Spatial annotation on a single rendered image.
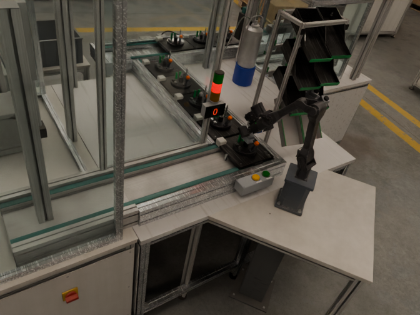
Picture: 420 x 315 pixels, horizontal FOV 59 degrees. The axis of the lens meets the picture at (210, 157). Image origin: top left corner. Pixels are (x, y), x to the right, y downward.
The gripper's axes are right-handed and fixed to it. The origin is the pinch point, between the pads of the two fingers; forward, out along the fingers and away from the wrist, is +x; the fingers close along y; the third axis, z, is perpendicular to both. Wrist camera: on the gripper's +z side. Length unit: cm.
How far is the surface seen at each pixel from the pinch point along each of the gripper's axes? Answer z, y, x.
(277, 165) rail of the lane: -22.9, -9.7, -0.4
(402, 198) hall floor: -91, -194, 69
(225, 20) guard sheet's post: 45, 19, -38
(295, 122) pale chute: -2.4, -33.5, -0.9
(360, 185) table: -50, -57, -9
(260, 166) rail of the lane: -20.3, 0.0, 0.7
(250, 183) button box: -26.8, 13.8, -4.3
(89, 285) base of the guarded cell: -45, 98, 21
